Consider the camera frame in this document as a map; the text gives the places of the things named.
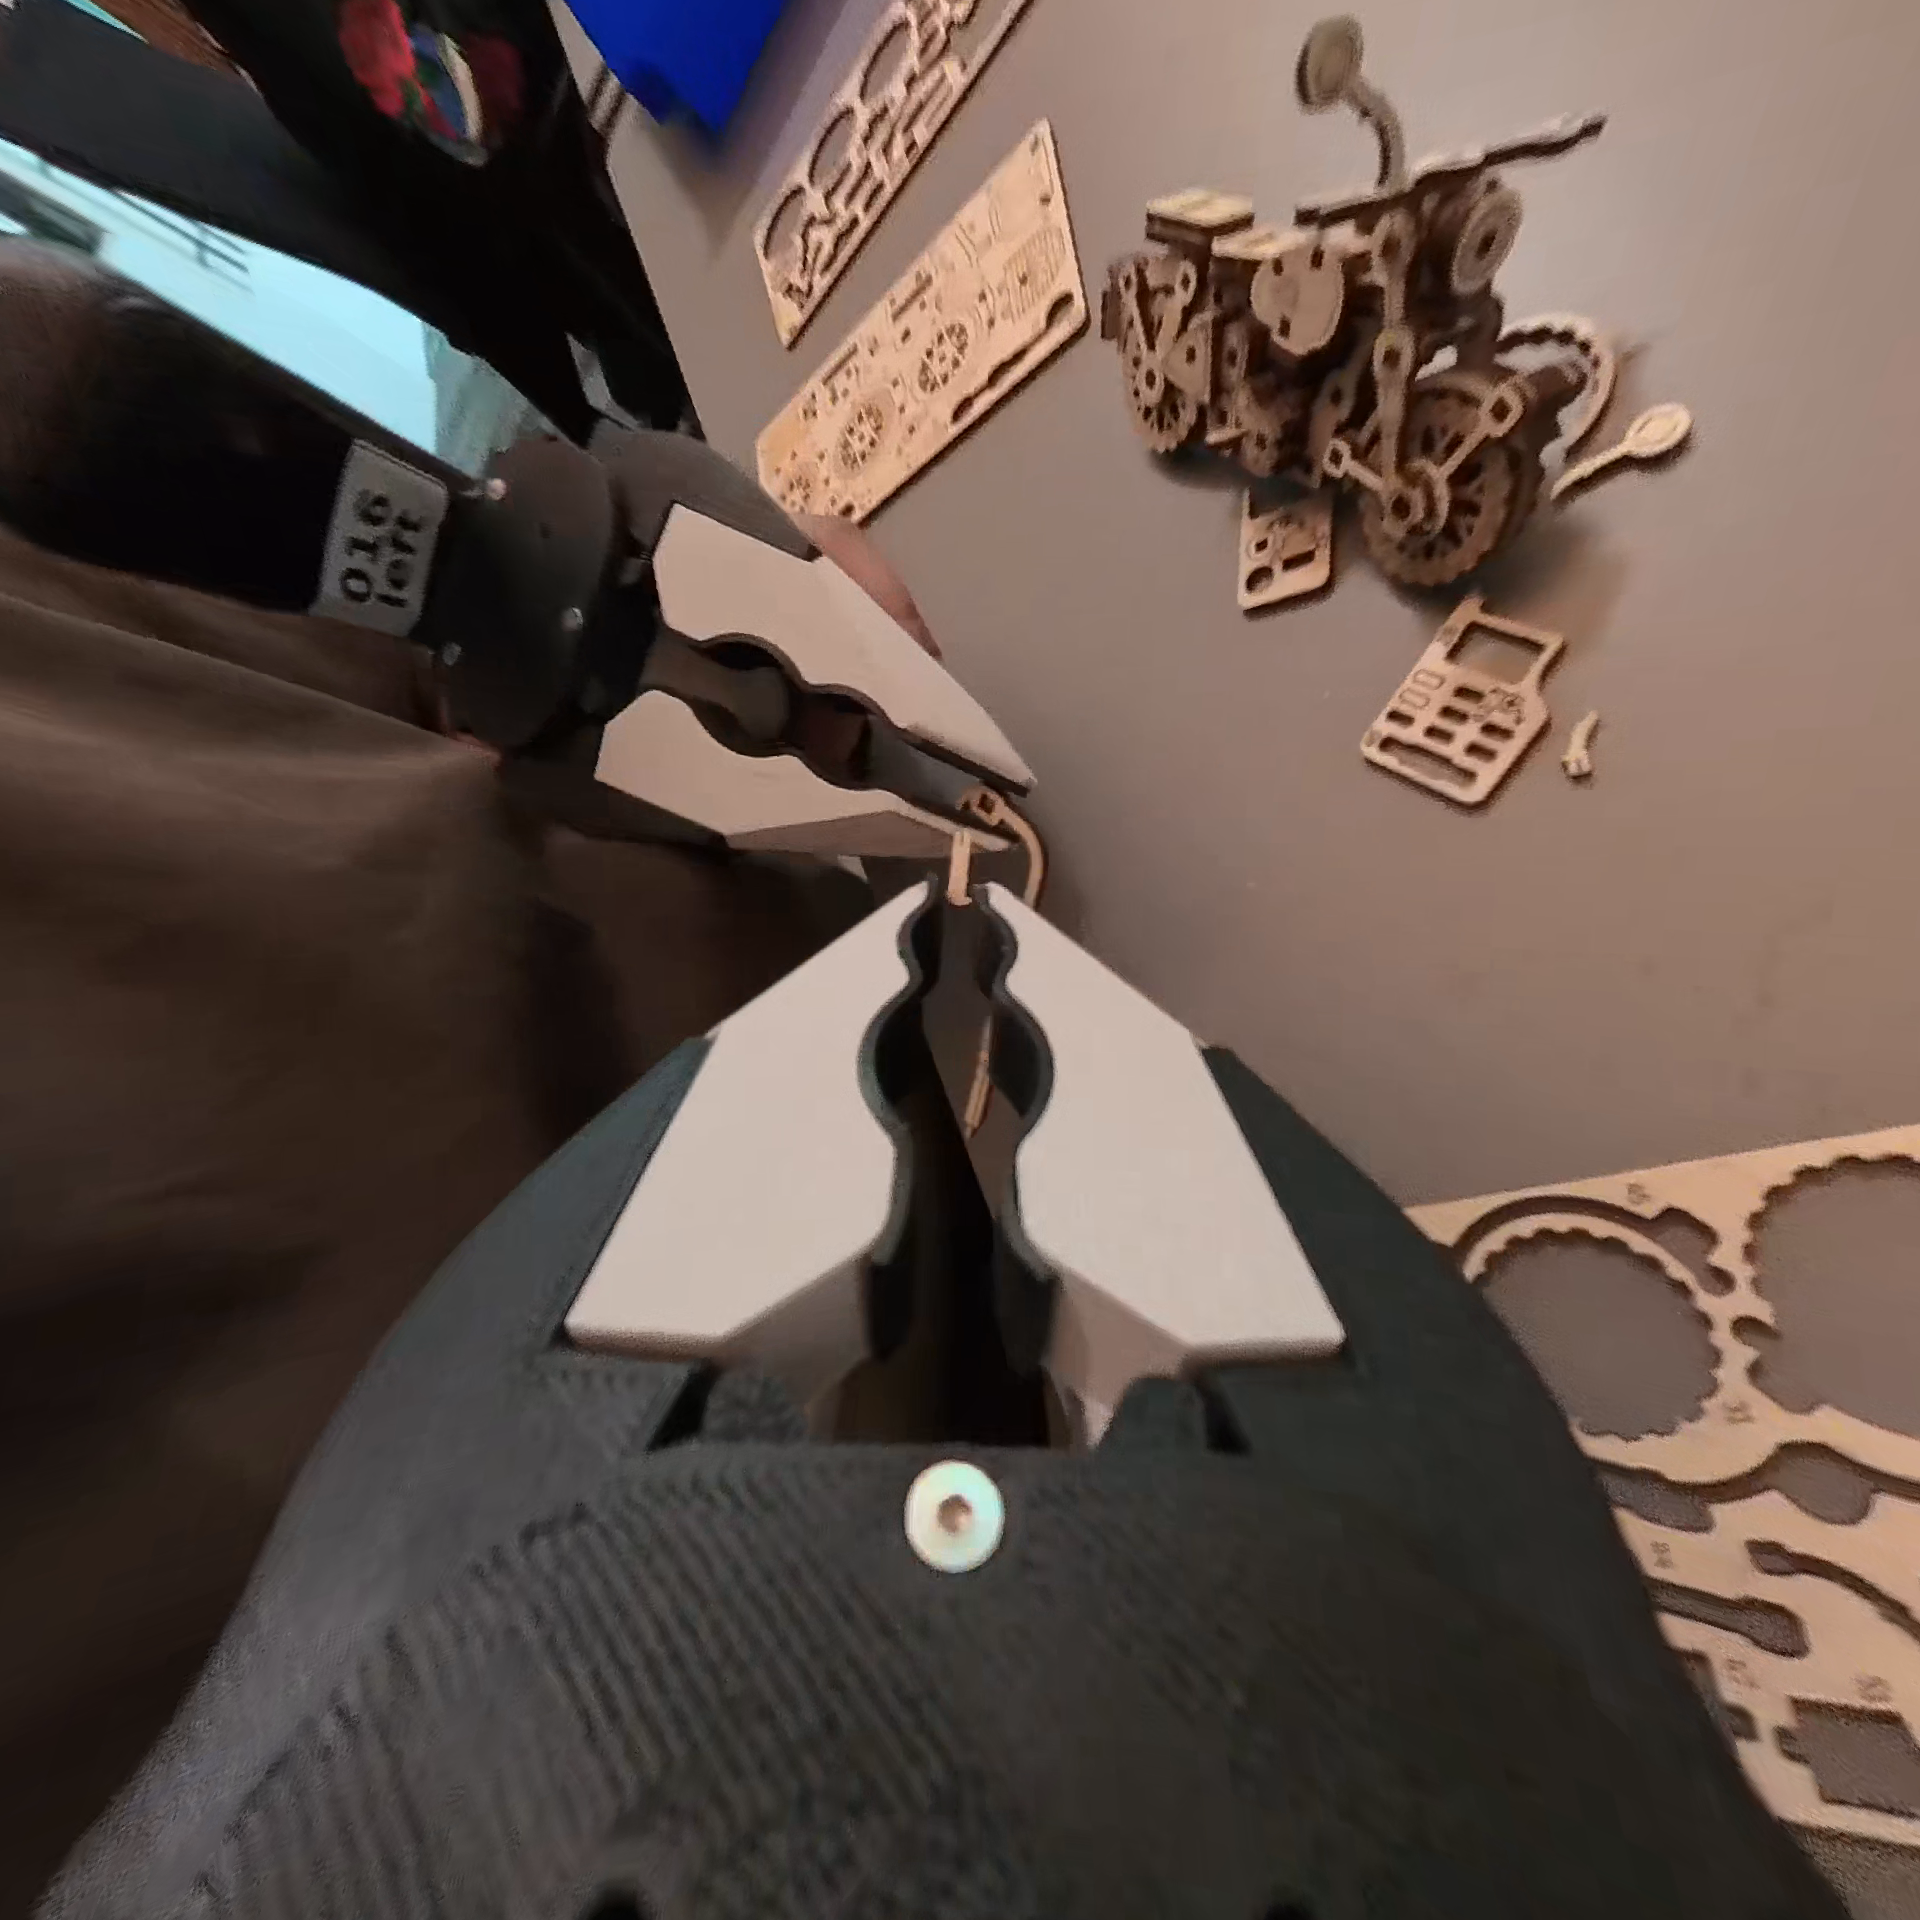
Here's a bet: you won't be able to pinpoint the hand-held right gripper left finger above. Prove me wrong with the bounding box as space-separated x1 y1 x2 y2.
560 883 934 1423

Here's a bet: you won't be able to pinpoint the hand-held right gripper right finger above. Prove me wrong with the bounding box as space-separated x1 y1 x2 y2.
972 883 1348 1450

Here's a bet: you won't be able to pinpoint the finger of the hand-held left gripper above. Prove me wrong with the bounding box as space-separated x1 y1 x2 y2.
591 696 968 860
649 498 1039 798

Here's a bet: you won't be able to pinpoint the small wooden peg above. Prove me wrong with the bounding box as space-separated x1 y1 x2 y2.
941 830 1004 1128

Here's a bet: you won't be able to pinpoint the grey desk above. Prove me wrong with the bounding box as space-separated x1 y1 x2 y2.
591 0 1920 1892

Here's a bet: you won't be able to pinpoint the person's left hand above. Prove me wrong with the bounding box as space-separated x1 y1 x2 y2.
815 516 944 663

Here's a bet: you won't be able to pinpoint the wooden sheet with large cutouts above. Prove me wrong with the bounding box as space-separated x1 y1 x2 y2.
749 0 1037 350

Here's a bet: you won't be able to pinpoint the black cloth with red print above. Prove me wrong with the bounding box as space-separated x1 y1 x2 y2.
195 0 707 452

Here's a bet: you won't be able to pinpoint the person's brown trousers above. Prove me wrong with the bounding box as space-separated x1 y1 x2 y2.
0 246 903 1920

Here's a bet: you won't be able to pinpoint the wooden sheet with fine parts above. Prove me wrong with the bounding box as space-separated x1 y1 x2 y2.
753 118 1087 528

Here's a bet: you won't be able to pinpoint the wooden model motorcycle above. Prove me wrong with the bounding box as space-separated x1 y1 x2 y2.
1101 16 1608 594

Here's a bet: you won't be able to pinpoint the blue plastic bin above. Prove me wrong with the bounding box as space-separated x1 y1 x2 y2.
556 0 797 138

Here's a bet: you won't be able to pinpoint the wooden sheet with gear cutouts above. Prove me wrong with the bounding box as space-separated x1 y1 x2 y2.
1400 1125 1920 1877

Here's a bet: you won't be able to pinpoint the spoon-shaped wooden piece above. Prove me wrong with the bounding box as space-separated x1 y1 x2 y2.
1550 403 1695 501

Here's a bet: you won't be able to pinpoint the small wooden puzzle frame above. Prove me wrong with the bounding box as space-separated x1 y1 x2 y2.
1236 486 1336 614

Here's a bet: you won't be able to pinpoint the phone-shaped wooden puzzle frame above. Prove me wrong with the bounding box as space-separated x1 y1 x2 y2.
1359 592 1566 811

